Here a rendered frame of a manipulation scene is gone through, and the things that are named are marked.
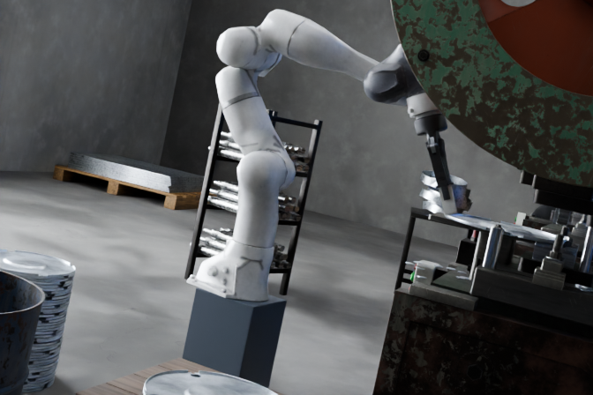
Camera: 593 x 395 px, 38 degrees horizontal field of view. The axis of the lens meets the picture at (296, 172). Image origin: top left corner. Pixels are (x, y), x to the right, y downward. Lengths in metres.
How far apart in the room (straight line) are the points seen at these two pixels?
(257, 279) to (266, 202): 0.21
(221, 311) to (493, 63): 1.01
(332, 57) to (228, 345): 0.78
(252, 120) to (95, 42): 6.22
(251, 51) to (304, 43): 0.14
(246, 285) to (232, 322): 0.10
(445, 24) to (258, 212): 0.81
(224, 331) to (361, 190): 6.81
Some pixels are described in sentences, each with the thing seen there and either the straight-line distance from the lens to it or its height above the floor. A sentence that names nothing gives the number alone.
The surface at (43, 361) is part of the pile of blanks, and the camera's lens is 2.67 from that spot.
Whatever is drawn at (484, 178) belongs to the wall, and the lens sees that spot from 8.74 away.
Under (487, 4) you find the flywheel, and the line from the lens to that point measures 1.72.
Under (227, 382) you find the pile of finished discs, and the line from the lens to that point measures 1.88.
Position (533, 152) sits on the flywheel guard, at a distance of 1.60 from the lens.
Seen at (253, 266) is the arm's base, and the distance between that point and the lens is 2.24.
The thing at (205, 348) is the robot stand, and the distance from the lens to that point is 2.28.
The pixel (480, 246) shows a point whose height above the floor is 0.73.
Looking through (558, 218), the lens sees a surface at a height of 0.83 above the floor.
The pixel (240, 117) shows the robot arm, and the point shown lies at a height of 0.91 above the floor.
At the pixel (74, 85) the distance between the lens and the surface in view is 8.21.
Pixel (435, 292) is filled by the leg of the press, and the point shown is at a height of 0.64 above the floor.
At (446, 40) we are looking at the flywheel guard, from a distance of 1.64.
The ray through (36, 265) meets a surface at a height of 0.36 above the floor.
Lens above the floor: 0.94
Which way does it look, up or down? 4 degrees down
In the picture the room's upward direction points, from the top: 12 degrees clockwise
